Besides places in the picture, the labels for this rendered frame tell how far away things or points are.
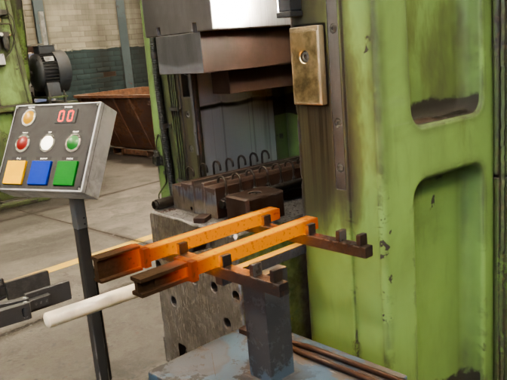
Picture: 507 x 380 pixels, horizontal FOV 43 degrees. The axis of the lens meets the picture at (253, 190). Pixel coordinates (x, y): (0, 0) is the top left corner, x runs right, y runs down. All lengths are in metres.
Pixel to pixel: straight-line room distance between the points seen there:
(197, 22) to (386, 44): 0.45
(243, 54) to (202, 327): 0.69
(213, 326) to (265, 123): 0.69
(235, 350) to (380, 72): 0.64
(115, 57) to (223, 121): 9.28
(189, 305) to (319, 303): 0.34
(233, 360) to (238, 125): 0.83
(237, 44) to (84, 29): 9.32
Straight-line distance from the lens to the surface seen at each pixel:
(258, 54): 1.63
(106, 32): 11.08
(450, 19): 1.62
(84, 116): 1.96
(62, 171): 1.93
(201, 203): 1.62
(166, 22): 1.64
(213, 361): 1.31
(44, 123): 2.06
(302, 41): 1.43
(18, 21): 6.91
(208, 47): 1.53
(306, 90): 1.44
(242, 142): 1.93
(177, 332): 1.78
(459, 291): 1.77
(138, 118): 8.32
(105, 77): 11.00
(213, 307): 1.59
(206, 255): 1.06
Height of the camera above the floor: 1.32
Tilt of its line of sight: 13 degrees down
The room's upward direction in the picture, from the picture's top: 5 degrees counter-clockwise
